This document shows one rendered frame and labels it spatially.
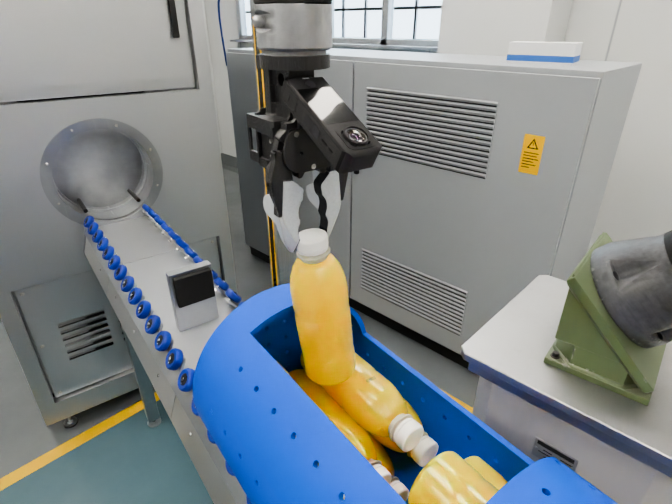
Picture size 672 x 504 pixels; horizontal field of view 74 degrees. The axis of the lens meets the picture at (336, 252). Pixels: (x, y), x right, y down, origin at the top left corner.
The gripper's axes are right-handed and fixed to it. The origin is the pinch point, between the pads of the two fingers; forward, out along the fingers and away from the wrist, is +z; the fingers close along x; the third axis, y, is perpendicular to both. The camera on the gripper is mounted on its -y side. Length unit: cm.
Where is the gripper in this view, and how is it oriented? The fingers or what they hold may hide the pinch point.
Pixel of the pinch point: (311, 238)
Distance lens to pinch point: 52.5
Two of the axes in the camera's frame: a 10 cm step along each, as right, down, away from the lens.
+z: 0.0, 8.8, 4.7
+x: -8.0, 2.8, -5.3
